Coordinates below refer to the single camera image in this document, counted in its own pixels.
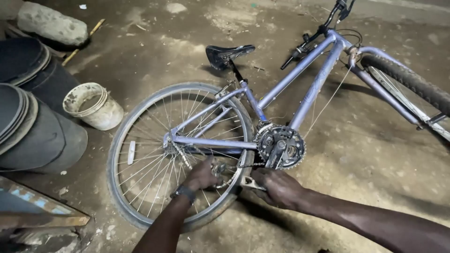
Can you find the metal bicycle pedal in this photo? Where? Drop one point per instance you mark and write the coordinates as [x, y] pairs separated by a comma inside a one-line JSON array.
[[248, 182]]

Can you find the black bicycle saddle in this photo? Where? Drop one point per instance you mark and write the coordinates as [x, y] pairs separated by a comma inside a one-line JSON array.
[[225, 53]]

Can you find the rear bicycle wheel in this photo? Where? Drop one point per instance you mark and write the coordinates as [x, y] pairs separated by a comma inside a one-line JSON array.
[[140, 182]]

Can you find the front bicycle wheel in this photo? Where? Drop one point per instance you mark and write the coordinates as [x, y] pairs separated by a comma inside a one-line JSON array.
[[411, 79]]

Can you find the person's left hand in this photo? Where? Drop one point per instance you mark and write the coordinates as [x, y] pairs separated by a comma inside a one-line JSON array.
[[198, 175]]

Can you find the white spoke reflector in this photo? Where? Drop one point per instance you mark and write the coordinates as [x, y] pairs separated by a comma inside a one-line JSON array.
[[131, 153]]

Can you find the black wristwatch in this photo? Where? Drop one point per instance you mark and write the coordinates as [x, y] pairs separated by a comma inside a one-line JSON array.
[[184, 192]]

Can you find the dirty white plastic bucket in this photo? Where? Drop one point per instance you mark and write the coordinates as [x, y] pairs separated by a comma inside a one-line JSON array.
[[95, 107]]

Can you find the person's left fingers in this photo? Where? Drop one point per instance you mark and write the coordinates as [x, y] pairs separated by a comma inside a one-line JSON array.
[[213, 177]]

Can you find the grey stone block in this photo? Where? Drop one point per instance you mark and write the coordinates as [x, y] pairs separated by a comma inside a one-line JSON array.
[[52, 24]]

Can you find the large stack of black basins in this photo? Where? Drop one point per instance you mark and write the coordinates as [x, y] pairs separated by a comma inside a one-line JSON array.
[[35, 137]]

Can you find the person's right fingers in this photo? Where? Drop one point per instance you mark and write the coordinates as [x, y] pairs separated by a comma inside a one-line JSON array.
[[259, 182]]

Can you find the derailleur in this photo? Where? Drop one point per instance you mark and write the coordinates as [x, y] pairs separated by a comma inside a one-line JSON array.
[[218, 169]]

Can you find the person's right hand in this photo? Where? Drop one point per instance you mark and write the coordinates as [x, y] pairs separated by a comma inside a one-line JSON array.
[[279, 188]]

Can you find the bicycle wheel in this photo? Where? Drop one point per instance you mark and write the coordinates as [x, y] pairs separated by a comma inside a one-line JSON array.
[[140, 182], [411, 79]]

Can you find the lilac bicycle frame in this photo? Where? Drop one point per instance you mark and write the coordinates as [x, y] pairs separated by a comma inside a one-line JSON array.
[[316, 79]]

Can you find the small stack of black basins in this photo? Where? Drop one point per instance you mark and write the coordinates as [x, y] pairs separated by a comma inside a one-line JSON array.
[[31, 66]]

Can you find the blue painted wooden plank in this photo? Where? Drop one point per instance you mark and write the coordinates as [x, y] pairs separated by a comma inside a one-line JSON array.
[[38, 207]]

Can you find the wooden stick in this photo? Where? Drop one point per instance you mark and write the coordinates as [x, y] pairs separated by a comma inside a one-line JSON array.
[[82, 44]]

